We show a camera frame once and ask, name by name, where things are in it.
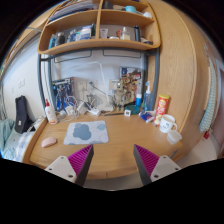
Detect black bag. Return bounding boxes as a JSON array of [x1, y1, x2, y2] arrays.
[[15, 95, 33, 134]]

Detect clear plastic cup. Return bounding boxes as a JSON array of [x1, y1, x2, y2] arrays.
[[167, 130, 182, 144]]

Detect white power strip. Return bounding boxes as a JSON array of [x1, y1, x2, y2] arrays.
[[88, 108, 101, 116]]

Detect blue spray bottle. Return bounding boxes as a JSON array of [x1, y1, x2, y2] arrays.
[[143, 81, 152, 111]]

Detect wooden desk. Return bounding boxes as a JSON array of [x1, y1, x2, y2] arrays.
[[22, 115, 182, 179]]

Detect teal bowl on shelf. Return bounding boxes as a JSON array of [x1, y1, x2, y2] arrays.
[[125, 6, 136, 13]]

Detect striped hanging towel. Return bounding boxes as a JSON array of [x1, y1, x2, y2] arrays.
[[199, 53, 218, 134]]

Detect black thermos bottle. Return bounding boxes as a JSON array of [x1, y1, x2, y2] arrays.
[[133, 26, 141, 42]]

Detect red chips can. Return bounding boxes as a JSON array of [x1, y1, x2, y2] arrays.
[[154, 94, 169, 126]]

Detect white printed mug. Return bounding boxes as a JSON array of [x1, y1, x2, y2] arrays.
[[160, 114, 178, 133]]

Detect wooden wall shelf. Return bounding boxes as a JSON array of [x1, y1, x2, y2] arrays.
[[38, 0, 161, 55]]

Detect grey blue mouse pad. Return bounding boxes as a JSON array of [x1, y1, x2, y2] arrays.
[[64, 121, 109, 145]]

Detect small white cube clock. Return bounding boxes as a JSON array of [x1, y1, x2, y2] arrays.
[[124, 110, 131, 116]]

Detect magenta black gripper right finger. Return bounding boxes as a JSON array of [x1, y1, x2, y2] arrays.
[[133, 145, 180, 185]]

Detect white desk lamp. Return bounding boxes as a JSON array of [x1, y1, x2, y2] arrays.
[[89, 61, 113, 112]]

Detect white lotion pump bottle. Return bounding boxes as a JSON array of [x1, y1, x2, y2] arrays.
[[45, 100, 58, 124]]

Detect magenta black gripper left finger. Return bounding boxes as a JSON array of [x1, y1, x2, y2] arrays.
[[46, 145, 94, 186]]

